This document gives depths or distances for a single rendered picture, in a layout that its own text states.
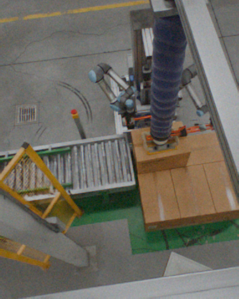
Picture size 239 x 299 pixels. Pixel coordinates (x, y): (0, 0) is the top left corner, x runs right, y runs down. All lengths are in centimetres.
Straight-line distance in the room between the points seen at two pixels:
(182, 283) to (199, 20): 109
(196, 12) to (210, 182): 256
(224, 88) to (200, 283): 74
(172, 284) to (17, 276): 361
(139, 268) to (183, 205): 98
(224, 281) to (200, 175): 298
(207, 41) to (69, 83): 399
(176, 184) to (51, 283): 194
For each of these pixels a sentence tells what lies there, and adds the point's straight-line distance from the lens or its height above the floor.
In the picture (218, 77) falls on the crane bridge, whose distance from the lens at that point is 133.
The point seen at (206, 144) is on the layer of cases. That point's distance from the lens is 399.
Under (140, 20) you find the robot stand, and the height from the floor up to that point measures 203.
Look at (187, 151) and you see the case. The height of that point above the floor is 95.
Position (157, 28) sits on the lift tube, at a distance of 206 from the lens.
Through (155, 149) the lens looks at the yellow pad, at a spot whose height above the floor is 98.
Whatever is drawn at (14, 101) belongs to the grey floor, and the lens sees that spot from 533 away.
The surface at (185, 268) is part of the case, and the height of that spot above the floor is 102.
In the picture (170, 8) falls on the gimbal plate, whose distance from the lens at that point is 184.
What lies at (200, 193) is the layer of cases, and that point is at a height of 54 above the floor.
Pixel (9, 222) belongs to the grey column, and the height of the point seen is 255.
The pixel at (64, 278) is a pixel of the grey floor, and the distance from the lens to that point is 419.
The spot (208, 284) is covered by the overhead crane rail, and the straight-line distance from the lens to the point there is 88.
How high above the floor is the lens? 407
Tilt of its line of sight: 63 degrees down
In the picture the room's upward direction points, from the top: 10 degrees counter-clockwise
